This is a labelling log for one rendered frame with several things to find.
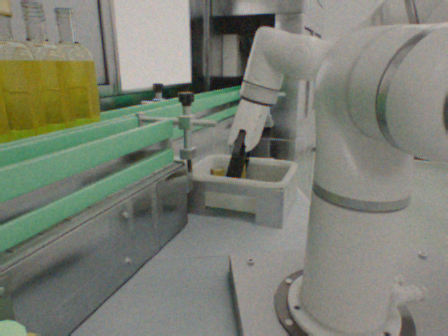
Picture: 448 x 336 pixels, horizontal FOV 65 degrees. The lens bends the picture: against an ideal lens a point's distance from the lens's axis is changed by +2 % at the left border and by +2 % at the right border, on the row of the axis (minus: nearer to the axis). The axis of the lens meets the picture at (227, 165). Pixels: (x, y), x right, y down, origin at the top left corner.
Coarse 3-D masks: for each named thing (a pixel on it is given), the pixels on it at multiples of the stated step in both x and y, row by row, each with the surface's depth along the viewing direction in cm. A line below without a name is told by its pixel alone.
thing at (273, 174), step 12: (216, 156) 86; (228, 156) 86; (192, 168) 76; (204, 168) 82; (216, 168) 87; (252, 168) 84; (264, 168) 83; (276, 168) 82; (288, 168) 81; (204, 180) 72; (216, 180) 70; (228, 180) 69; (240, 180) 68; (252, 180) 68; (264, 180) 83; (276, 180) 82; (288, 180) 69
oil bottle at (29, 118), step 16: (0, 48) 43; (16, 48) 45; (0, 64) 43; (16, 64) 45; (32, 64) 47; (0, 80) 44; (16, 80) 45; (32, 80) 47; (16, 96) 45; (32, 96) 48; (16, 112) 46; (32, 112) 48; (16, 128) 46; (32, 128) 48
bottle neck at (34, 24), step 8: (24, 8) 48; (32, 8) 48; (40, 8) 49; (24, 16) 49; (32, 16) 49; (40, 16) 49; (24, 24) 49; (32, 24) 49; (40, 24) 49; (32, 32) 49; (40, 32) 50
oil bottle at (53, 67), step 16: (32, 48) 48; (48, 48) 50; (48, 64) 50; (64, 64) 52; (48, 80) 50; (64, 80) 53; (48, 96) 50; (64, 96) 53; (48, 112) 51; (64, 112) 53; (48, 128) 51; (64, 128) 53
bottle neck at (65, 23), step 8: (56, 8) 53; (64, 8) 54; (56, 16) 54; (64, 16) 54; (72, 16) 55; (56, 24) 54; (64, 24) 54; (72, 24) 55; (64, 32) 54; (72, 32) 55; (64, 40) 55; (72, 40) 55
